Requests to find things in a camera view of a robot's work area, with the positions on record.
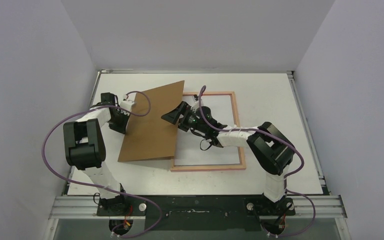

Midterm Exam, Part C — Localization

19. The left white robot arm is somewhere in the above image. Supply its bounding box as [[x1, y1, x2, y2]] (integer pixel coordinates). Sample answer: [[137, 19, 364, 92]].
[[63, 92, 135, 216]]

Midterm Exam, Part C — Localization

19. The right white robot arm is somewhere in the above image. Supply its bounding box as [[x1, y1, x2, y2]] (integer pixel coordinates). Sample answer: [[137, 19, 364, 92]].
[[161, 99, 295, 215]]

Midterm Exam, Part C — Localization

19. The blue landscape photo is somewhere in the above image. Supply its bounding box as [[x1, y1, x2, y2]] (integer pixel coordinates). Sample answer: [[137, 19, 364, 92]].
[[174, 94, 240, 167]]

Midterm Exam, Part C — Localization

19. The pink picture frame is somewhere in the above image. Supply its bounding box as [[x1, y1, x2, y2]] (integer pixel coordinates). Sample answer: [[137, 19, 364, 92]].
[[170, 91, 249, 172]]

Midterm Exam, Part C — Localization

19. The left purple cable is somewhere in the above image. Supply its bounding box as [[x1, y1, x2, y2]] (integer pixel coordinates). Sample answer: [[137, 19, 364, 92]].
[[42, 91, 164, 239]]

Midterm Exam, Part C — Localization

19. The purple cable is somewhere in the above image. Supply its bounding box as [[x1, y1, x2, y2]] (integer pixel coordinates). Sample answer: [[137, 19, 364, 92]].
[[42, 91, 164, 239], [193, 85, 317, 238]]

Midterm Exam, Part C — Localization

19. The aluminium rail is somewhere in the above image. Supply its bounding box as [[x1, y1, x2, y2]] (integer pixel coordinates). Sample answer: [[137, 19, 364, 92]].
[[49, 195, 347, 220]]

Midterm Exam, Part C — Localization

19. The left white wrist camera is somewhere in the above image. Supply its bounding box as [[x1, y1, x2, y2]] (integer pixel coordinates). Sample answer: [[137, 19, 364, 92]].
[[118, 94, 136, 112]]

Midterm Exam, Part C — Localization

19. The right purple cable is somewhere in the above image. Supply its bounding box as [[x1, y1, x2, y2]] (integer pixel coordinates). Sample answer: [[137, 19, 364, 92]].
[[193, 85, 317, 238]]

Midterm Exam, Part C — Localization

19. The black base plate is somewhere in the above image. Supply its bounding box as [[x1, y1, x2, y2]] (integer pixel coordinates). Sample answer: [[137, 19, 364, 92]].
[[96, 194, 296, 234]]

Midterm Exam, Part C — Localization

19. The brown cardboard backing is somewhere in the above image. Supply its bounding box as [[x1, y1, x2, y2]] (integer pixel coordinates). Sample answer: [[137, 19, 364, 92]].
[[118, 81, 185, 162]]

